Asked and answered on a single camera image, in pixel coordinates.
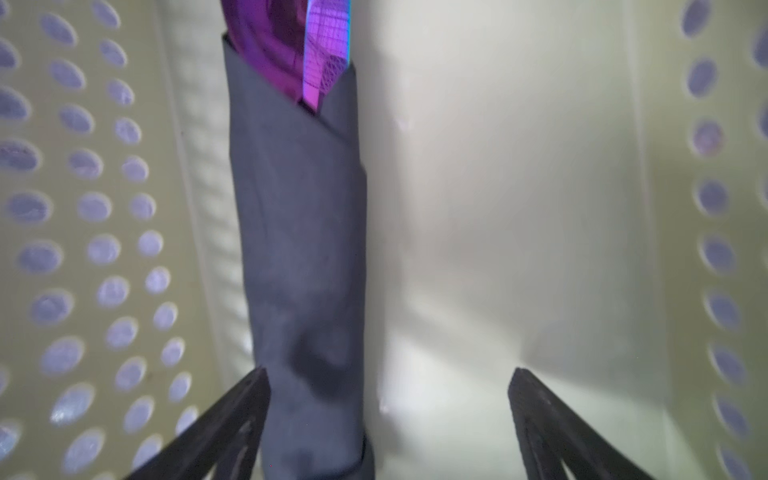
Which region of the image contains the light green perforated plastic basket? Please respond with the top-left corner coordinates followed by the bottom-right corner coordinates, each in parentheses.
top-left (1, 1), bottom-right (767, 479)

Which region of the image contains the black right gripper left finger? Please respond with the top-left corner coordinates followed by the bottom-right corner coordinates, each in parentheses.
top-left (127, 367), bottom-right (270, 480)

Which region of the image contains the purple metallic spoon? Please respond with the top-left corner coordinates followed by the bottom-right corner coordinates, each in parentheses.
top-left (220, 0), bottom-right (308, 102)

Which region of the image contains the iridescent purple table knife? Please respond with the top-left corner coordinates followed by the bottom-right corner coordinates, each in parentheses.
top-left (302, 0), bottom-right (351, 113)

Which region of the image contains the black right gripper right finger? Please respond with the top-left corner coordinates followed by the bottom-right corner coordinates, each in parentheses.
top-left (508, 368), bottom-right (652, 480)

